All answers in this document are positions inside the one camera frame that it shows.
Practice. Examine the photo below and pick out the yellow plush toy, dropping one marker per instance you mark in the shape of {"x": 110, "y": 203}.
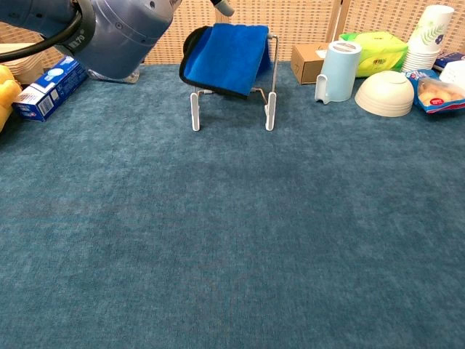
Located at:
{"x": 6, "y": 94}

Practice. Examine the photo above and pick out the blue toothpaste box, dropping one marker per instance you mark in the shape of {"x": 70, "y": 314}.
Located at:
{"x": 51, "y": 87}

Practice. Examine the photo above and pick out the beige lunch box stack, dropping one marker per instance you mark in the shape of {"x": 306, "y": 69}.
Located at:
{"x": 29, "y": 67}

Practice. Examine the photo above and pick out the metal rack with white feet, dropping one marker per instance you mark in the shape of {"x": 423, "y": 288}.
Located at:
{"x": 195, "y": 109}

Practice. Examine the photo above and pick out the brown cardboard box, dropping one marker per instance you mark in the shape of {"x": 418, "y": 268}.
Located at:
{"x": 305, "y": 63}

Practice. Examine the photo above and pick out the stack of paper cups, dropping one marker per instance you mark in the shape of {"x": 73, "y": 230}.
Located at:
{"x": 428, "y": 36}

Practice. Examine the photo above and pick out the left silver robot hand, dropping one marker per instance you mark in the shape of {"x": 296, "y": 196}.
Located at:
{"x": 224, "y": 7}

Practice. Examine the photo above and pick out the cream bowl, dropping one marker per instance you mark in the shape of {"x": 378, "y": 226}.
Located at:
{"x": 385, "y": 94}

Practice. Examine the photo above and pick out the white stapler box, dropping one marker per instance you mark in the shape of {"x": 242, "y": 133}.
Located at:
{"x": 454, "y": 72}

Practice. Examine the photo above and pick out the green tissue pack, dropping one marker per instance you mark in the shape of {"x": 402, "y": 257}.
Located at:
{"x": 381, "y": 54}

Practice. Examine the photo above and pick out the grey and blue towel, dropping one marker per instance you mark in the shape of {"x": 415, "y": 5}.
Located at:
{"x": 225, "y": 58}

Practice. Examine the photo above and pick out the wicker folding screen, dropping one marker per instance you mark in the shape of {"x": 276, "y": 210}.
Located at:
{"x": 290, "y": 22}

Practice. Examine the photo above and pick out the blue cookie snack bag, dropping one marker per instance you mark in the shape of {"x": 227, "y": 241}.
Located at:
{"x": 439, "y": 96}

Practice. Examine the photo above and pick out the light blue cylindrical cup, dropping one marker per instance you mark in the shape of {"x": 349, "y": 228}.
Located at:
{"x": 341, "y": 72}

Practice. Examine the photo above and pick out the teal table carpet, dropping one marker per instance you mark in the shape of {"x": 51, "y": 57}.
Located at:
{"x": 254, "y": 254}

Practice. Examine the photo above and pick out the clear bottle with blue label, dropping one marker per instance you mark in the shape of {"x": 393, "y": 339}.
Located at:
{"x": 133, "y": 77}

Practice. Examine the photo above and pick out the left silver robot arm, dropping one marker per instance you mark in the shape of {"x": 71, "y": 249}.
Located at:
{"x": 120, "y": 36}

